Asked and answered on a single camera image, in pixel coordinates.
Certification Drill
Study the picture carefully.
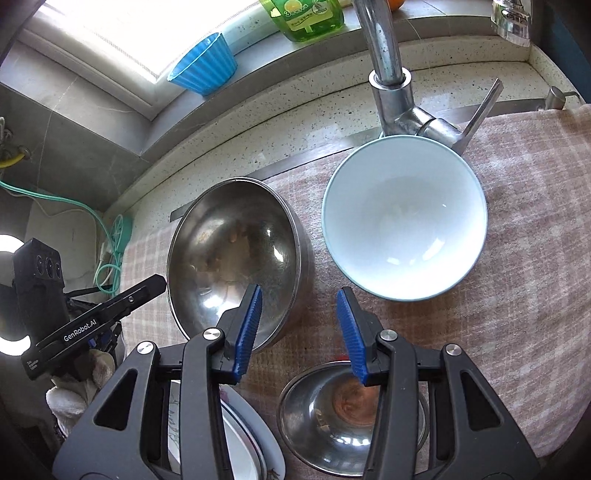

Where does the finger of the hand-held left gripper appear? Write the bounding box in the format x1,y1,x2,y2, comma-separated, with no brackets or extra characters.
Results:
67,298,124,357

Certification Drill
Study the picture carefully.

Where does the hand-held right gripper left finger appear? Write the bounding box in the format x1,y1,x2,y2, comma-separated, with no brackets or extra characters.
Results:
52,283,264,480

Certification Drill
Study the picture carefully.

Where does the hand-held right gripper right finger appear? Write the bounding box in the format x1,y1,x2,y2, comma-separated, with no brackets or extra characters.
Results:
336,286,541,480

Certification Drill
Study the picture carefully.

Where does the large stainless steel bowl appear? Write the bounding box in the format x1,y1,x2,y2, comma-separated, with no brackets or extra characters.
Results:
167,178,315,354

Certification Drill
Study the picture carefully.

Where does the small stainless steel bowl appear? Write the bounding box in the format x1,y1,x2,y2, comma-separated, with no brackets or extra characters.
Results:
277,361,430,476

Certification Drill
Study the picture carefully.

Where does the white plate green leaf print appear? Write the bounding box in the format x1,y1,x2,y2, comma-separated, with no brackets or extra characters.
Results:
166,381,269,480

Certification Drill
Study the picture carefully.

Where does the white ceramic bowl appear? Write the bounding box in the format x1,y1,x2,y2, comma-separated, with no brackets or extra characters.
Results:
322,135,489,303

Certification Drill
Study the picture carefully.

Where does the person's left hand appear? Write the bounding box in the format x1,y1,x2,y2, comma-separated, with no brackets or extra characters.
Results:
46,348,116,437

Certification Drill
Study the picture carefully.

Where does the checkered beige cloth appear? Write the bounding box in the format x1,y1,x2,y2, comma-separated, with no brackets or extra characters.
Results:
122,106,591,480

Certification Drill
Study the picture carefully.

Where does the chrome faucet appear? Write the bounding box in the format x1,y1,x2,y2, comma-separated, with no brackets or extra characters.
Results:
353,0,504,155

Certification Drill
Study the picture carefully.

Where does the blue ribbed cup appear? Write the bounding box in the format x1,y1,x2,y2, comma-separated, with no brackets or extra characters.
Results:
167,32,238,97

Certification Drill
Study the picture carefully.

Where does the metal knob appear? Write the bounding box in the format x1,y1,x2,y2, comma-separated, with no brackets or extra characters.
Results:
538,87,580,112

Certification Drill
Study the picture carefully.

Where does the green dish soap bottle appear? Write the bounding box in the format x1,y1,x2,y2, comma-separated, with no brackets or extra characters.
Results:
259,0,345,43

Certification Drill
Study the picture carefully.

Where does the white cable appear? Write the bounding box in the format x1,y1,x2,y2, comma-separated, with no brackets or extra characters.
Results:
39,203,114,289

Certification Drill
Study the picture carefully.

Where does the ring light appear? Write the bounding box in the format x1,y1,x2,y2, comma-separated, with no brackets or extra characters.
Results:
0,234,34,356

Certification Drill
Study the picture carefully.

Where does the green hose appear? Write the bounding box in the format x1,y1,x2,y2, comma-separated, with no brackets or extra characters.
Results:
0,178,134,296

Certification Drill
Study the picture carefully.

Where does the white window frame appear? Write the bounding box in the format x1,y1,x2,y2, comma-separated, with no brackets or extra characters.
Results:
18,0,278,86

